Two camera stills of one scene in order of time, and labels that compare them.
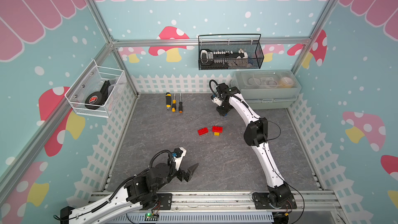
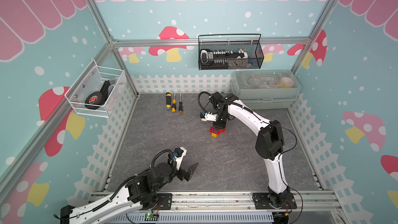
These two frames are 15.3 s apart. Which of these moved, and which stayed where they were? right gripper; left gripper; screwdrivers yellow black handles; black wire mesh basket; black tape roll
Moved: right gripper
Stayed: left gripper; screwdrivers yellow black handles; black tape roll; black wire mesh basket
